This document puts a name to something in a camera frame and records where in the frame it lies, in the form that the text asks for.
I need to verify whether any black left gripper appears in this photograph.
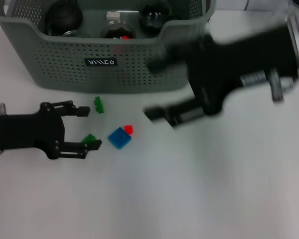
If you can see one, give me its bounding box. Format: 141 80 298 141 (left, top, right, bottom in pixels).
0 99 103 160

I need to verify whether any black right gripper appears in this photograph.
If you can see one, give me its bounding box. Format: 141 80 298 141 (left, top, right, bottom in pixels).
143 24 299 128

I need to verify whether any green toy brick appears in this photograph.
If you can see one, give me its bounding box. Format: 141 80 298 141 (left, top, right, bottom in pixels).
81 133 96 144
93 96 105 114

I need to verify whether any blue square toy plate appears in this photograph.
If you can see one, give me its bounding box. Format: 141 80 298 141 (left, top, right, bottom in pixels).
108 126 132 150

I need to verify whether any grey-green perforated storage bin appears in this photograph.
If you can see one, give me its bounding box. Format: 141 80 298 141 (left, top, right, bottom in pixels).
0 0 216 94

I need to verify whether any black round teapot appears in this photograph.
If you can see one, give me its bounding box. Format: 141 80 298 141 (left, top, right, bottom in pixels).
44 0 83 35

